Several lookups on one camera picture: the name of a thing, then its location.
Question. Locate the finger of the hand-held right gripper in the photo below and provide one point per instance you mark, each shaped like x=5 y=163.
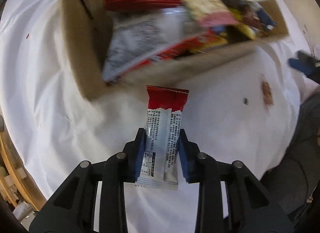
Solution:
x=300 y=66

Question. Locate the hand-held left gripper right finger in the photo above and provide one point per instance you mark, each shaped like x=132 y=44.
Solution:
x=186 y=160

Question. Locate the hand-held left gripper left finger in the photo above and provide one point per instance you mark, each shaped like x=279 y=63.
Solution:
x=140 y=158

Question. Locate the red white snack packet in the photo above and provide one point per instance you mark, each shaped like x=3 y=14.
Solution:
x=160 y=123

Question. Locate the small blue white packet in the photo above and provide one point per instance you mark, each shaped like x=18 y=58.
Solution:
x=266 y=19

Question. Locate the silver red snack bag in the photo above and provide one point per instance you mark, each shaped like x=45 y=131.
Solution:
x=140 y=35

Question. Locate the cardboard box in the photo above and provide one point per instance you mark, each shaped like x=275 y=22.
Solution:
x=75 y=47

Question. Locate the yellow snack packet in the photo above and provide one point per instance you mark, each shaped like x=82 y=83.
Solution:
x=243 y=27

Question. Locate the person's grey trousers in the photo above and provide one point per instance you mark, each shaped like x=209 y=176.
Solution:
x=295 y=160

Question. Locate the white printed bed blanket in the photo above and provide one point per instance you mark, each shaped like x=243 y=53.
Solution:
x=50 y=98

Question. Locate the wooden furniture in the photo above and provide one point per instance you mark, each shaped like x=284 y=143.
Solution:
x=15 y=163

